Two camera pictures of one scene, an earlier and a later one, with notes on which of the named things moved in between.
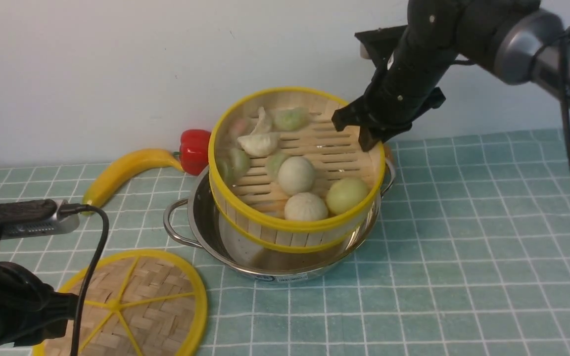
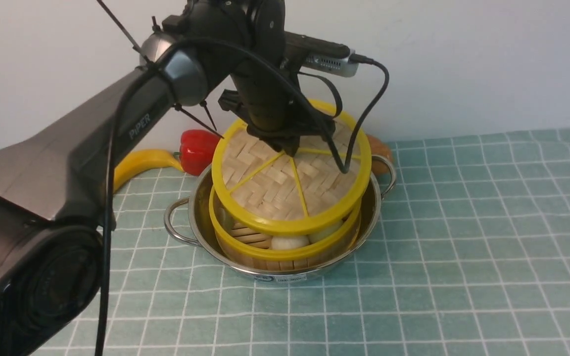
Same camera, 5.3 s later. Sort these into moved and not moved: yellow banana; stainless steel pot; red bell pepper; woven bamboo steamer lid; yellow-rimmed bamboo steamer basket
Moved: yellow-rimmed bamboo steamer basket; woven bamboo steamer lid
Not moved: yellow banana; stainless steel pot; red bell pepper
